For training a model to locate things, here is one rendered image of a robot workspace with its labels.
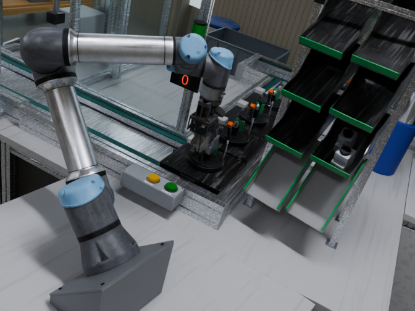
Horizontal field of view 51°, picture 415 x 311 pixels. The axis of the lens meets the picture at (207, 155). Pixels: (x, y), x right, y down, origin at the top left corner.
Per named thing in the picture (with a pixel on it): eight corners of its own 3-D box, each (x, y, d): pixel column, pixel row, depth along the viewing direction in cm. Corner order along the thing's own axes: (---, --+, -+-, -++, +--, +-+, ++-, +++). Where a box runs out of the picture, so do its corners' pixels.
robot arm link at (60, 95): (75, 230, 118) (14, 35, 116) (81, 222, 133) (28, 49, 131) (118, 216, 120) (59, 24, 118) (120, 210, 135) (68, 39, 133)
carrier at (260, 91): (283, 124, 209) (292, 101, 203) (239, 105, 216) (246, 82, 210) (297, 109, 229) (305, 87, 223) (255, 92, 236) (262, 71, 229)
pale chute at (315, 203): (322, 234, 138) (322, 231, 134) (286, 211, 143) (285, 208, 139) (368, 161, 142) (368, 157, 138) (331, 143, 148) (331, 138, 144)
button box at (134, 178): (171, 211, 144) (174, 197, 140) (119, 184, 149) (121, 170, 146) (181, 202, 149) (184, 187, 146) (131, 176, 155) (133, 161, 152)
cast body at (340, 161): (341, 174, 130) (346, 160, 125) (328, 166, 132) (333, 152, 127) (356, 158, 134) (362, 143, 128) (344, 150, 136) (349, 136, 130)
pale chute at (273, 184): (279, 212, 142) (277, 208, 138) (246, 192, 147) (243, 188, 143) (324, 143, 147) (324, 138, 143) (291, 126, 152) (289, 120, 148)
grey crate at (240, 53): (266, 89, 337) (275, 61, 325) (196, 61, 355) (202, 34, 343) (283, 76, 371) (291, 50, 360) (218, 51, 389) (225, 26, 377)
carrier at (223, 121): (246, 165, 170) (254, 137, 163) (192, 140, 176) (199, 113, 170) (266, 143, 189) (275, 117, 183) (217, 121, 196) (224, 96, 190)
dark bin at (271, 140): (301, 159, 133) (304, 144, 128) (265, 140, 139) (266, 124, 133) (344, 107, 146) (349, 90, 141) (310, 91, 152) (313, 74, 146)
